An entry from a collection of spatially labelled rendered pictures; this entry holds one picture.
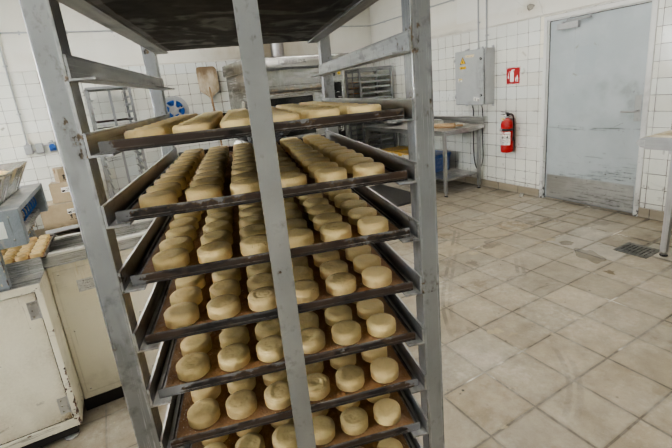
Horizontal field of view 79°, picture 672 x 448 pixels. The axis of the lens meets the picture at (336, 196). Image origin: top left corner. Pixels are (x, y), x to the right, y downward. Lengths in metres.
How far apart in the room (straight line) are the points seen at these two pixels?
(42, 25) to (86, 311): 2.04
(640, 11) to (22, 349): 5.24
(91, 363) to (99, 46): 4.74
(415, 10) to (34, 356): 2.19
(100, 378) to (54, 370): 0.32
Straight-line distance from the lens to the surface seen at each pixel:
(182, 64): 6.65
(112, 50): 6.58
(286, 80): 5.99
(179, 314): 0.67
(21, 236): 2.20
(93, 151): 0.59
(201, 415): 0.77
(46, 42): 0.59
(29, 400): 2.52
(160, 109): 1.17
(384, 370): 0.78
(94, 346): 2.60
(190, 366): 0.72
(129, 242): 2.40
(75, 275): 2.44
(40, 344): 2.38
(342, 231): 0.63
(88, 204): 0.59
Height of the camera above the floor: 1.54
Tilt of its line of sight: 15 degrees down
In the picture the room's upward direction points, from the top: 6 degrees counter-clockwise
